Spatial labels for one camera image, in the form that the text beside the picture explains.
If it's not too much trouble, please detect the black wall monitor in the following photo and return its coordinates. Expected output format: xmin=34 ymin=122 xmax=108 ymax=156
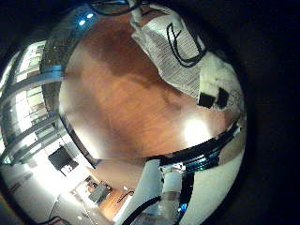
xmin=47 ymin=145 xmax=80 ymax=173

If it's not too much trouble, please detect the white red striped cloth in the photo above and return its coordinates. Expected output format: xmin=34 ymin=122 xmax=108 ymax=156
xmin=130 ymin=13 xmax=209 ymax=99

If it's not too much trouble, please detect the glass window wall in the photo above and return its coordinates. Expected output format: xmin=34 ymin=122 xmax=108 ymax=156
xmin=0 ymin=40 xmax=60 ymax=165

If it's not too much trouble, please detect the black looped hand cable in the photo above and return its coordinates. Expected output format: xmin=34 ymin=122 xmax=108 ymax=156
xmin=166 ymin=21 xmax=208 ymax=68

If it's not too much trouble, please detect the black floor cable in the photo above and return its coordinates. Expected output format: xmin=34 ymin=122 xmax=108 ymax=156
xmin=116 ymin=189 xmax=136 ymax=204

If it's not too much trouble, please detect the metal beam with blue tape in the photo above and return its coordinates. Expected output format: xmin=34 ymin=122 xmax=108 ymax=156
xmin=41 ymin=64 xmax=66 ymax=83

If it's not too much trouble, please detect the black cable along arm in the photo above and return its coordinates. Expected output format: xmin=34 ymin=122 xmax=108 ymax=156
xmin=121 ymin=195 xmax=162 ymax=225

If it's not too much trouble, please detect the grey office cart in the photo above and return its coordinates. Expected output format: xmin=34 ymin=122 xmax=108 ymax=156
xmin=86 ymin=175 xmax=113 ymax=204

